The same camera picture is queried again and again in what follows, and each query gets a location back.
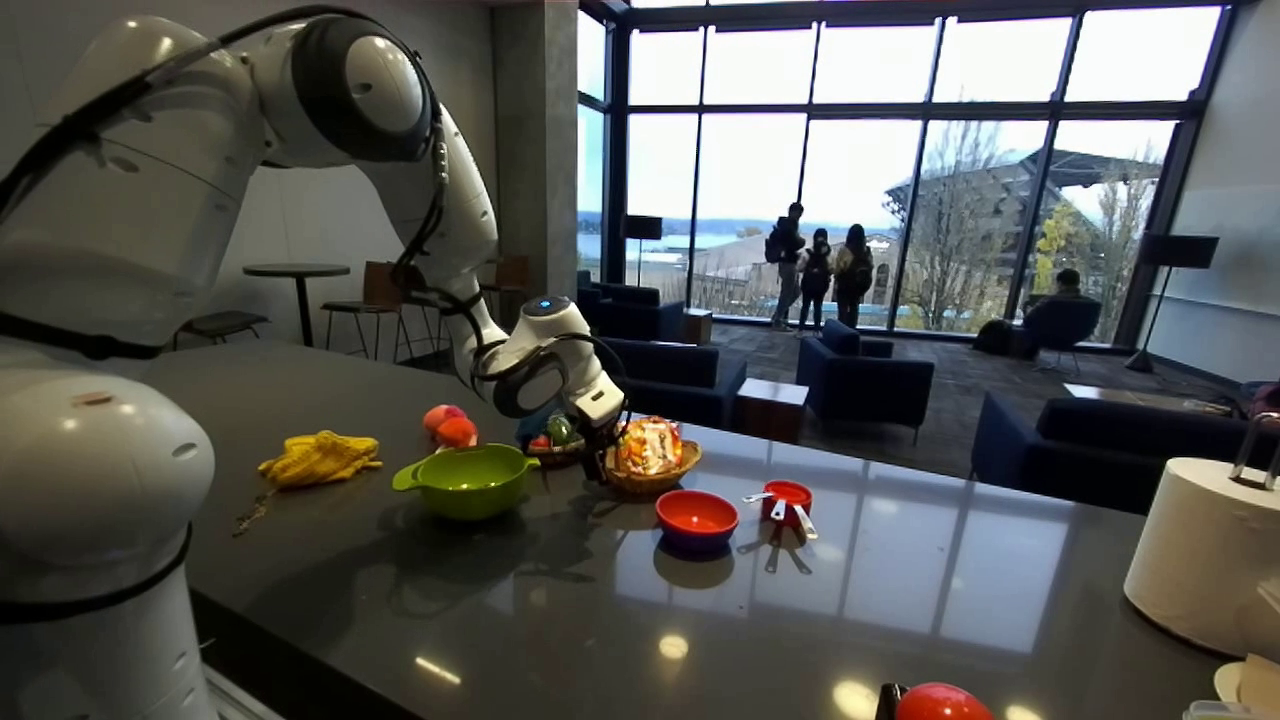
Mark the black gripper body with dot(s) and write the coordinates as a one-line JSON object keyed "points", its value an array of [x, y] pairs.
{"points": [[575, 424]]}

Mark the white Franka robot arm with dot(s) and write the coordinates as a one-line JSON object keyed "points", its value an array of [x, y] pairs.
{"points": [[95, 532]]}

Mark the wicker basket with toy vegetables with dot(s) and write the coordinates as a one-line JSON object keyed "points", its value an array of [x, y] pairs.
{"points": [[547, 457]]}

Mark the wicker basket with bread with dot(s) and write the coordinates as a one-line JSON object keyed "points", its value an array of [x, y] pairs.
{"points": [[648, 482]]}

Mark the red bowl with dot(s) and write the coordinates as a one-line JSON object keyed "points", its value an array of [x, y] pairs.
{"points": [[692, 518]]}

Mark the green toy vegetable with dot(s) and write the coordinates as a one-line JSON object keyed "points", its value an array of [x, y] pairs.
{"points": [[556, 429]]}

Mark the toy bread pieces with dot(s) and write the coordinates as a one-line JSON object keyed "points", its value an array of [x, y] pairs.
{"points": [[648, 446]]}

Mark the long dark blue sofa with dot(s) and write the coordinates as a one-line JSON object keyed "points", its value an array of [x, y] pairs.
{"points": [[680, 369]]}

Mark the red orange toy fruit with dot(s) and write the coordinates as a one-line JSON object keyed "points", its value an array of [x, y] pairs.
{"points": [[451, 424]]}

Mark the dark armchair by window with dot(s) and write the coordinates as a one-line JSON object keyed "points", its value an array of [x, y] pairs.
{"points": [[627, 308]]}

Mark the small pale box table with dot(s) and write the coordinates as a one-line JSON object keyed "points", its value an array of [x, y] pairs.
{"points": [[696, 324]]}

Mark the small square side table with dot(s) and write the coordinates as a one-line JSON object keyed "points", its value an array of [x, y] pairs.
{"points": [[773, 398]]}

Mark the small red cup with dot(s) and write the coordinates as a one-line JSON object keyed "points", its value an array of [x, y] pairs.
{"points": [[785, 493]]}

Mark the small black speaker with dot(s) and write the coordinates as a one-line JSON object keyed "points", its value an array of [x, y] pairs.
{"points": [[644, 224]]}

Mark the wooden chair with metal legs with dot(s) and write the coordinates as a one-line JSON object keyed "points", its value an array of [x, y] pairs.
{"points": [[380, 287]]}

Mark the dark blue armchair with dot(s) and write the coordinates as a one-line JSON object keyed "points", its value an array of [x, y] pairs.
{"points": [[861, 381]]}

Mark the tall standing person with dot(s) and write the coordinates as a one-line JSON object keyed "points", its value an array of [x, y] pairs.
{"points": [[785, 254]]}

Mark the yellow cloth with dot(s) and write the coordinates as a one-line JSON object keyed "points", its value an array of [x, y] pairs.
{"points": [[321, 457]]}

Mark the short standing person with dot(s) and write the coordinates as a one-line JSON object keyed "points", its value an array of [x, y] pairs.
{"points": [[816, 272]]}

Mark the standing person in dark coat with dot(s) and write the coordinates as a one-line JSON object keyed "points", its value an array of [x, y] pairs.
{"points": [[849, 272]]}

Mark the round cafe table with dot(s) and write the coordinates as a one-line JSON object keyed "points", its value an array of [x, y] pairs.
{"points": [[298, 272]]}

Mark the dark low chair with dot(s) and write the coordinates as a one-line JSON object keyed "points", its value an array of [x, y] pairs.
{"points": [[220, 321]]}

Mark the red round object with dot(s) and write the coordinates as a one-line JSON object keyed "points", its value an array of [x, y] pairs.
{"points": [[942, 703]]}

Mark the seated person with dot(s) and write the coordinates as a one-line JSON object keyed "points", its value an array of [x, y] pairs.
{"points": [[1062, 315]]}

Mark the dark sofa with low back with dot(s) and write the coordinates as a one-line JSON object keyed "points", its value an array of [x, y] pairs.
{"points": [[1104, 446]]}

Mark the white paper towel roll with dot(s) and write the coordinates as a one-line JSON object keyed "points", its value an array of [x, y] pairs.
{"points": [[1201, 554]]}

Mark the black speaker on stand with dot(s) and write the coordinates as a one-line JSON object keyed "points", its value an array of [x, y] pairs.
{"points": [[1182, 251]]}

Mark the white plate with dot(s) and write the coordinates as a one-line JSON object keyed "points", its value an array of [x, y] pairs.
{"points": [[1252, 681]]}

